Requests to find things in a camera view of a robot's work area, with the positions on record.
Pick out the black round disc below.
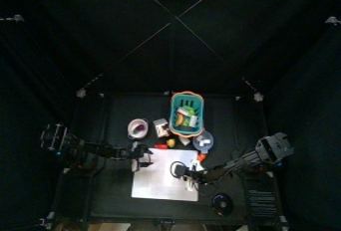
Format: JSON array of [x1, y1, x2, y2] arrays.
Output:
[[211, 192, 235, 217]]

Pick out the black label plate white text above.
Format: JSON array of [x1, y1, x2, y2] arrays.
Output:
[[247, 188, 279, 219]]

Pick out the white rectangular mat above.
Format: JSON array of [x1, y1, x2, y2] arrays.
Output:
[[132, 147, 200, 202]]

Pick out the green toy vegetable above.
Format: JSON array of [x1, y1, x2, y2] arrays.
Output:
[[184, 105, 198, 117]]

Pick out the teal basket with orange rim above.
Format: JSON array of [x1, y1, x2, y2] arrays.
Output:
[[169, 91, 206, 139]]

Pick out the small beige box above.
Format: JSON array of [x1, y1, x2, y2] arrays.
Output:
[[153, 117, 172, 138]]

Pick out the white bowl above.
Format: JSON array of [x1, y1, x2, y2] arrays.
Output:
[[128, 117, 152, 140]]

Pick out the light blue bowl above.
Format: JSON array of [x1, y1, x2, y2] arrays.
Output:
[[192, 129, 216, 154]]

